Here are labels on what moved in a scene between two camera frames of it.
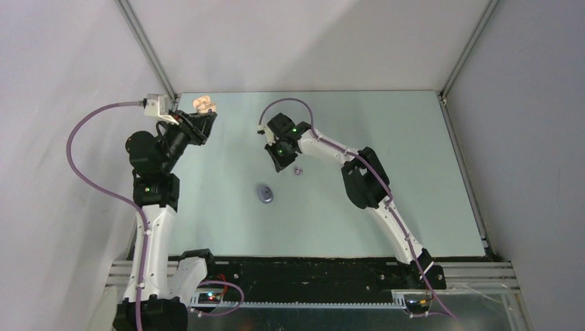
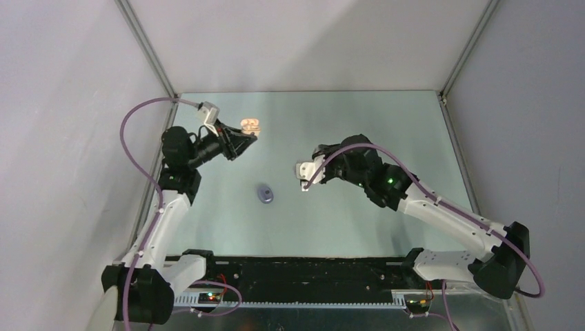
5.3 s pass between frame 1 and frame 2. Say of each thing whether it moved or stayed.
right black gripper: moved
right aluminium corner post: stayed
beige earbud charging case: moved
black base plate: stayed
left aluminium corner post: stayed
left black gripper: moved
